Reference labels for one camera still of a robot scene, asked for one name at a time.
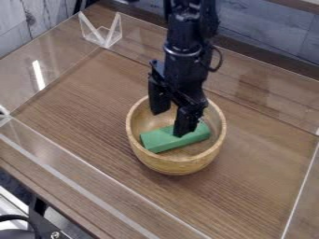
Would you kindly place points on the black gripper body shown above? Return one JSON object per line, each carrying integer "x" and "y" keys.
{"x": 181, "y": 73}

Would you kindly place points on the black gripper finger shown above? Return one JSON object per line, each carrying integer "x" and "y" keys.
{"x": 187, "y": 119}
{"x": 159, "y": 98}

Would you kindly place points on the green rectangular block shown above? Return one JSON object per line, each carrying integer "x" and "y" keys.
{"x": 160, "y": 139}

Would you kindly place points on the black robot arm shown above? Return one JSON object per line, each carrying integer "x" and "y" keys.
{"x": 192, "y": 24}

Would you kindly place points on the wooden bowl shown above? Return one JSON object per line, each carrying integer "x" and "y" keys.
{"x": 179, "y": 161}

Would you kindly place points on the clear acrylic corner bracket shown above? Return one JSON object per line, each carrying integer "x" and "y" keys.
{"x": 101, "y": 36}

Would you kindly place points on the black table leg bracket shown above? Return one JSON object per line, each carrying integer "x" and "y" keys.
{"x": 48, "y": 231}

